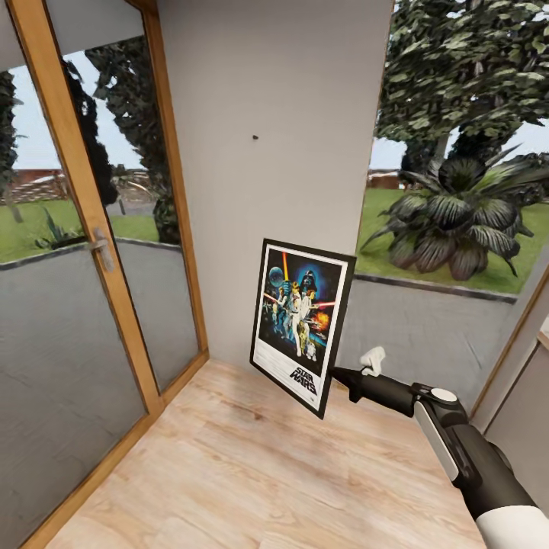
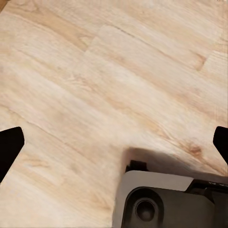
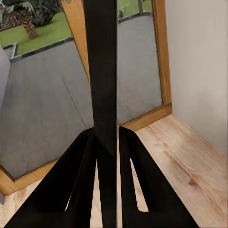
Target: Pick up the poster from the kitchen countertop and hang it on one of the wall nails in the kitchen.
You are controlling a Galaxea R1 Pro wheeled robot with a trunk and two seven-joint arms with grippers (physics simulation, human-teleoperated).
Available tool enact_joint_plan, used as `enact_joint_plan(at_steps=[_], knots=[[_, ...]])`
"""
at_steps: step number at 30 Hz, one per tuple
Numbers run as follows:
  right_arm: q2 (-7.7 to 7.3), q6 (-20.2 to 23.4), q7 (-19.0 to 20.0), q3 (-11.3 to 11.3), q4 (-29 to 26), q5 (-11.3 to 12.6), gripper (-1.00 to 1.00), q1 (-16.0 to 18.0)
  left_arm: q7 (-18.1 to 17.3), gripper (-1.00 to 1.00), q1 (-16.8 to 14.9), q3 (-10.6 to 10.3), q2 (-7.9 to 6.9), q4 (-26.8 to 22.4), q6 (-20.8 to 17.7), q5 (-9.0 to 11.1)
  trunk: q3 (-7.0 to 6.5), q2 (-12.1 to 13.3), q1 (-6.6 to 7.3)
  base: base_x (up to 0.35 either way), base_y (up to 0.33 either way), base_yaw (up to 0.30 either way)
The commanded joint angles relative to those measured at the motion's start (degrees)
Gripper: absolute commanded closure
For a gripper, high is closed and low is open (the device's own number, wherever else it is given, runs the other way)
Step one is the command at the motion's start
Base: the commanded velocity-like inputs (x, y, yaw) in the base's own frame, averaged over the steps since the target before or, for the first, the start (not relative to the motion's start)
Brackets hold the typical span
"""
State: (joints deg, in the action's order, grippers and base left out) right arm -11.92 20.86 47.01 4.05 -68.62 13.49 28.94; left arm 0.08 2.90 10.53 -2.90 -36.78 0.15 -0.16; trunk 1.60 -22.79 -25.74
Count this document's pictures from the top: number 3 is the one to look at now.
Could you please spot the door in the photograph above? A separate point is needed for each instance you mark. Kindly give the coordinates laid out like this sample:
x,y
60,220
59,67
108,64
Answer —
x,y
45,92

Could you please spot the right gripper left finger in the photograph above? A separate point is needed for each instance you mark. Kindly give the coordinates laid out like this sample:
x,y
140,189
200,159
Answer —
x,y
63,199

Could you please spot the poster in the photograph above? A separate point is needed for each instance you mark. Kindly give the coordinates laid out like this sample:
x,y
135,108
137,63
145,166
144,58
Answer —
x,y
101,24

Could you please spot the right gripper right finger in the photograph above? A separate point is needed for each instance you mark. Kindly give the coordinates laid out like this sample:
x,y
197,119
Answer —
x,y
166,210

